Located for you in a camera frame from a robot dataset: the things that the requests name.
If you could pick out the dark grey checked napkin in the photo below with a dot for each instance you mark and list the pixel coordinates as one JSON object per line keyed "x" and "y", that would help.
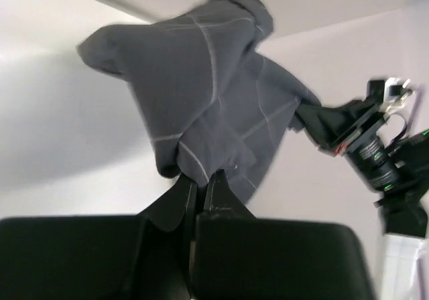
{"x": 209, "y": 100}

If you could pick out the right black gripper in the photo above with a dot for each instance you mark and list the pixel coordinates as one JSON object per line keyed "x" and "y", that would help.
{"x": 374, "y": 134}

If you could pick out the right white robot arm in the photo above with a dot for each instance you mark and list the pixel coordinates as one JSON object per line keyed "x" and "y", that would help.
{"x": 404, "y": 245}

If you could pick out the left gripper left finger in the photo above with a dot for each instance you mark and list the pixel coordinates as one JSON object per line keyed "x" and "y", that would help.
{"x": 98, "y": 257}

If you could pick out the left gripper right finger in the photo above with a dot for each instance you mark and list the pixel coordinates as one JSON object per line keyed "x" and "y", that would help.
{"x": 239, "y": 256}

